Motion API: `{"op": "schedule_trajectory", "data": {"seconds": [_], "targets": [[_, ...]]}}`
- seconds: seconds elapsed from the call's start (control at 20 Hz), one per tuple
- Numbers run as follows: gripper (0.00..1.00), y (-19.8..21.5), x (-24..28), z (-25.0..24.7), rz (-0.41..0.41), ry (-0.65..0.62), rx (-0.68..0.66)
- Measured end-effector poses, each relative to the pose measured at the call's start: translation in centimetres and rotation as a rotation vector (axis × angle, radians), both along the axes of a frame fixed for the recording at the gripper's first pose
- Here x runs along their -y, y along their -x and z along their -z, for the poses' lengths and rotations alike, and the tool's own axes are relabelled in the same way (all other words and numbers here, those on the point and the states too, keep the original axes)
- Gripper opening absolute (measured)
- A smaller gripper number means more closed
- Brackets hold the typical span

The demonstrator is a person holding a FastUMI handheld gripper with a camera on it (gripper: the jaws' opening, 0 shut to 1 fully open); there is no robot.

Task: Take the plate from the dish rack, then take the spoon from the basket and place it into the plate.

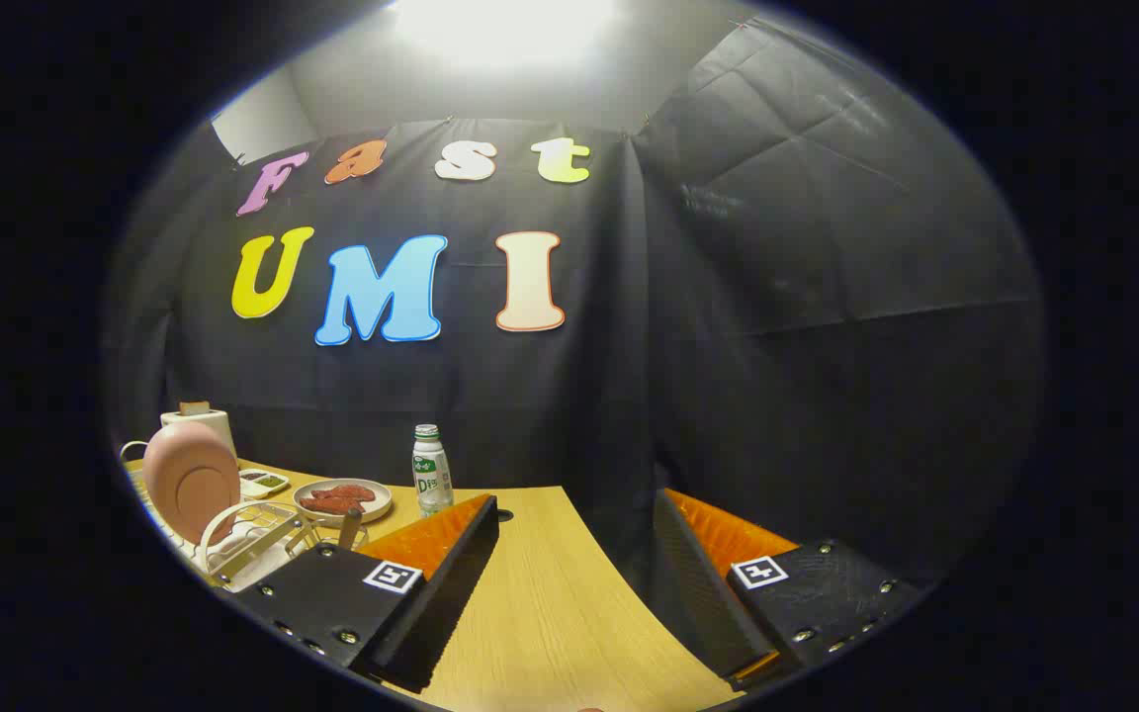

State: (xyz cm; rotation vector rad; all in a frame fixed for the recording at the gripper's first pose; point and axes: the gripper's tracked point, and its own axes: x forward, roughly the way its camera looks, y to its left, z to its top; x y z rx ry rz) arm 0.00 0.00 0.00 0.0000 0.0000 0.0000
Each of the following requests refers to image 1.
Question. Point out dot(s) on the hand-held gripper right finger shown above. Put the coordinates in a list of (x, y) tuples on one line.
[(703, 593)]

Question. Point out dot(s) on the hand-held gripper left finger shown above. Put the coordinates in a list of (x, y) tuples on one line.
[(451, 593)]

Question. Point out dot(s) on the wooden spoon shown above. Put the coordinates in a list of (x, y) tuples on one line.
[(349, 529)]

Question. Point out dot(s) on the white dish rack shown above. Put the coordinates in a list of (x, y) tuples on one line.
[(233, 569)]

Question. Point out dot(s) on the pink plate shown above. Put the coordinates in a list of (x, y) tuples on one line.
[(189, 485)]

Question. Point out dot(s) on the beige plate with meat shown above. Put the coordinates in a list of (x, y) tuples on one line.
[(374, 508)]

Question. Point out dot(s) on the white drink bottle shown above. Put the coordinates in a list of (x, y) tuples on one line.
[(431, 480)]

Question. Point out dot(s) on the red meat slice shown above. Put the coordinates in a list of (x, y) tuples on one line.
[(357, 492), (327, 502)]

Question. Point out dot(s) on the white condiment tray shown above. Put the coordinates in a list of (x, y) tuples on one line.
[(263, 483)]

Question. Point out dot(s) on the black backdrop cloth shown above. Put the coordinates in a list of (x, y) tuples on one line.
[(728, 346)]

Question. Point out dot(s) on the white toaster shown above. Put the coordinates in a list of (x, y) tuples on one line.
[(214, 423)]

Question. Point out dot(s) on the toast slice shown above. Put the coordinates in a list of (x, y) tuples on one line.
[(194, 407)]

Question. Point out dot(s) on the ceiling light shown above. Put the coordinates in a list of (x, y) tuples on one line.
[(500, 25)]

